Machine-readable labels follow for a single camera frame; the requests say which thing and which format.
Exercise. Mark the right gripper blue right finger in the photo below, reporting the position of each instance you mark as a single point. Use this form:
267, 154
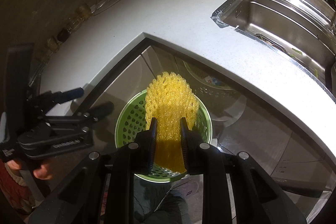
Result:
192, 155

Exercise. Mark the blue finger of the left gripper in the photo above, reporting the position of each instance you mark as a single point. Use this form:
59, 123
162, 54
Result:
99, 112
70, 95

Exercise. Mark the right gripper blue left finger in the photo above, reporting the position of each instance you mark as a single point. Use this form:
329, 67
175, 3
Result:
145, 153

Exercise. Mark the yellow foam fruit net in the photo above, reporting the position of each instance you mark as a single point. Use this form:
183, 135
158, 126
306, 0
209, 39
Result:
168, 99

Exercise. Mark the red patterned sleeve forearm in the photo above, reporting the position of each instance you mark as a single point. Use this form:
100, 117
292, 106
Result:
16, 191

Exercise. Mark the green perforated trash basket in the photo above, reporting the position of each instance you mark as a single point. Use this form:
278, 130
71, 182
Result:
131, 121

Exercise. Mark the left hand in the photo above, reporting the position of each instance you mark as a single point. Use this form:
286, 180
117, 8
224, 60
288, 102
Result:
43, 172

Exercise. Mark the amber glass jar front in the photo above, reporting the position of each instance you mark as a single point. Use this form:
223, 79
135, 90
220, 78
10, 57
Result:
51, 46

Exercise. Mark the amber glass jar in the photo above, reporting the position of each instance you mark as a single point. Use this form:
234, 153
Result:
51, 46
84, 11

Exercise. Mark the dark round lid jar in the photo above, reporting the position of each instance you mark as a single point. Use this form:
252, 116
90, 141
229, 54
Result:
63, 35

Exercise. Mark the clear glass jar middle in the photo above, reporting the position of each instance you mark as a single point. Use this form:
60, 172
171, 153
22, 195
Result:
74, 22

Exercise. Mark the amber glass jar back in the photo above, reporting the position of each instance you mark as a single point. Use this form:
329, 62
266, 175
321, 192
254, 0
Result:
84, 11

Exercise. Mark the metal tray with food scraps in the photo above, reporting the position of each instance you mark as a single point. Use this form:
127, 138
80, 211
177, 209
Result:
271, 42

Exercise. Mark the stainless steel sink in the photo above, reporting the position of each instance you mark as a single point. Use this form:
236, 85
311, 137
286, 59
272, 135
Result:
287, 22

